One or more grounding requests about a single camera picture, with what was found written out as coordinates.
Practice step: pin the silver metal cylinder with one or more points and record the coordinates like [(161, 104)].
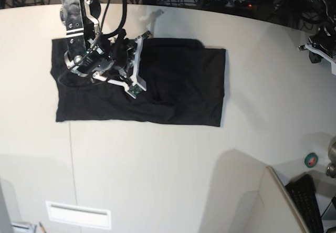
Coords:
[(330, 168)]

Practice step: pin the black power strip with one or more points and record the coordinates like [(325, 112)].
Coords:
[(213, 4)]

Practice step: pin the black keyboard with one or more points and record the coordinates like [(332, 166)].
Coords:
[(303, 194)]

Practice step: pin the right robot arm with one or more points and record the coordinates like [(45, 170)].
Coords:
[(88, 48)]

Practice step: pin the green tape roll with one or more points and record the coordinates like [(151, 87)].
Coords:
[(311, 160)]

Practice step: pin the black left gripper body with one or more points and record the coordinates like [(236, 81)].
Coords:
[(324, 40)]

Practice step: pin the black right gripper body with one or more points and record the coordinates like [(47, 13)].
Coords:
[(119, 54)]

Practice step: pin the black t-shirt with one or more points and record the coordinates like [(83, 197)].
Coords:
[(184, 80)]

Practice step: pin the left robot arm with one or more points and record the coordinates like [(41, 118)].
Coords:
[(321, 14)]

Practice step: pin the pencil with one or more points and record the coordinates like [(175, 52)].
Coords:
[(42, 228)]

